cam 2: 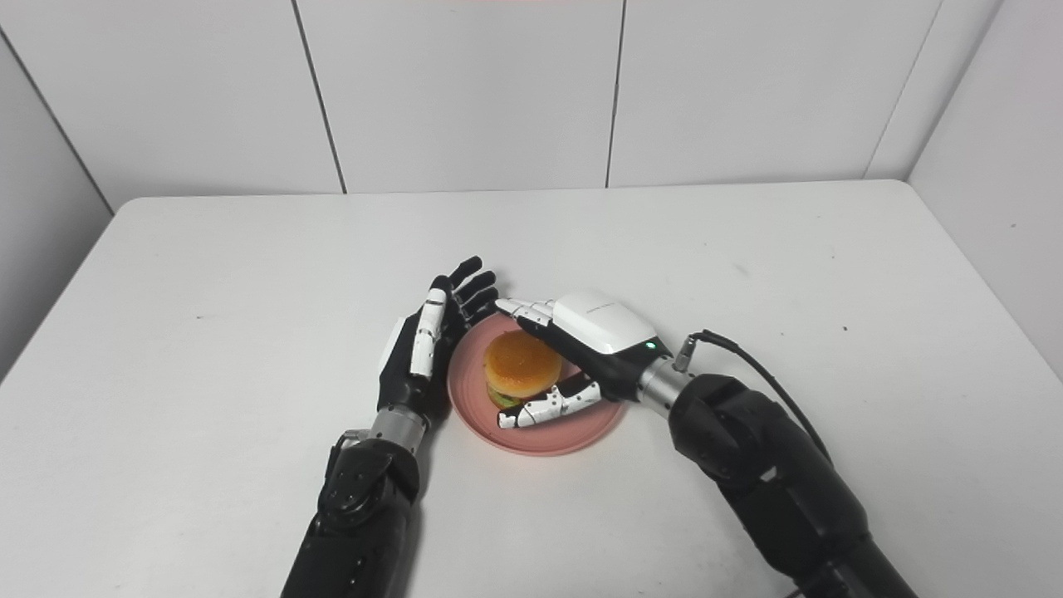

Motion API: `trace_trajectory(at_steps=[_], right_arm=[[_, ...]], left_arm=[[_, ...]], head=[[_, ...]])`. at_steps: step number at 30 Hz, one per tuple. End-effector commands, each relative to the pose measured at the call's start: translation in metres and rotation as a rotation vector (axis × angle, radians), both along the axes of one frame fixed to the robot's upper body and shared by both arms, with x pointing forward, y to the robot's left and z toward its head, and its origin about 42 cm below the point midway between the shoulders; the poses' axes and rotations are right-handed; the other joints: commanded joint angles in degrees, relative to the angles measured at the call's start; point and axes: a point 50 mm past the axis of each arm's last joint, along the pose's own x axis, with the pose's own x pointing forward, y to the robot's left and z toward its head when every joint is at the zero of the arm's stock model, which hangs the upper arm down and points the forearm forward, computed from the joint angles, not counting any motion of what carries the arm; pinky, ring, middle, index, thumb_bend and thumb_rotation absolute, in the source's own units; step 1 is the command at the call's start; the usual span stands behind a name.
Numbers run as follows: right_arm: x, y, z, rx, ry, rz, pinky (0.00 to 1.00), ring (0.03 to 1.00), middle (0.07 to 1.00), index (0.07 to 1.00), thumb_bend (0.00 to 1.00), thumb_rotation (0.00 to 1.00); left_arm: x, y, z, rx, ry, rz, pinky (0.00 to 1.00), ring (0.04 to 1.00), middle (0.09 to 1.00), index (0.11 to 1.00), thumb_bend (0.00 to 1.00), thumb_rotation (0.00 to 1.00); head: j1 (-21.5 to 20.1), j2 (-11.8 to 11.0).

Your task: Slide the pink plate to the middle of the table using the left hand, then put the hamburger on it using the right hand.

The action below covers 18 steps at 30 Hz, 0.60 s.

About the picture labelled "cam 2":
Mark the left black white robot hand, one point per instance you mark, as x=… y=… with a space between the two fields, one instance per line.
x=399 y=374

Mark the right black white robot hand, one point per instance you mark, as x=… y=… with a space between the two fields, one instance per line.
x=602 y=328

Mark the toy hamburger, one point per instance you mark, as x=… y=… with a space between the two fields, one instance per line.
x=519 y=365

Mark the pink round plate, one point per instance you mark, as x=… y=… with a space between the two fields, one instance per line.
x=548 y=436

